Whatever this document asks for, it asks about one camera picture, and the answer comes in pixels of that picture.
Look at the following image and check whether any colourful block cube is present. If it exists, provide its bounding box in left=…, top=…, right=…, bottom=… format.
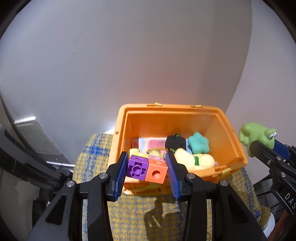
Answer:
left=126, top=154, right=168, bottom=184

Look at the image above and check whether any black yarn ball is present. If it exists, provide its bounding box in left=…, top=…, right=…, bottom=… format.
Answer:
left=165, top=134, right=186, bottom=150

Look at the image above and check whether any green rubber frog toy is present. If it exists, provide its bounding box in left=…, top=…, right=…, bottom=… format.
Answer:
left=238, top=122, right=277, bottom=158

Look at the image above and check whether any black grey stand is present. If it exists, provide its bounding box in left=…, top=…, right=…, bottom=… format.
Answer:
left=1, top=125, right=73, bottom=191

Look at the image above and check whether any yellow plastic toy cup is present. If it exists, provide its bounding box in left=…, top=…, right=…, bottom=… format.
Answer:
left=129, top=148, right=149, bottom=159

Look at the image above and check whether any small yellow plush chick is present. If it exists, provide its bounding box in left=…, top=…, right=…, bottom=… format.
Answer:
left=148, top=150, right=166, bottom=159

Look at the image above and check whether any striped pastel cloth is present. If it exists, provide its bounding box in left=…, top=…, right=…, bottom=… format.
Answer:
left=132, top=138, right=167, bottom=153

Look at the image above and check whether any teal star plush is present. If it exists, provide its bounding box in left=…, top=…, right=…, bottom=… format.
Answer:
left=188, top=132, right=210, bottom=154

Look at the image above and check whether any white bed sheet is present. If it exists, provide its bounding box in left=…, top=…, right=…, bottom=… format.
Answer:
left=263, top=213, right=275, bottom=238

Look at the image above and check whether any yellow blue woven blanket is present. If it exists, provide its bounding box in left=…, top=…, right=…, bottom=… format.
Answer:
left=74, top=133, right=271, bottom=240

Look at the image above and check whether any orange plastic storage crate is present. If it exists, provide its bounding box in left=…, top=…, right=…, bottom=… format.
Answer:
left=108, top=104, right=248, bottom=195

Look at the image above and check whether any white wall panel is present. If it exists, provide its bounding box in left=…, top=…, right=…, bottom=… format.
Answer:
left=14, top=116, right=61, bottom=155

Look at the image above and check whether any yellow plush duck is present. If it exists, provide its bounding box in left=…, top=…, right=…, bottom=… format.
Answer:
left=174, top=148, right=219, bottom=170

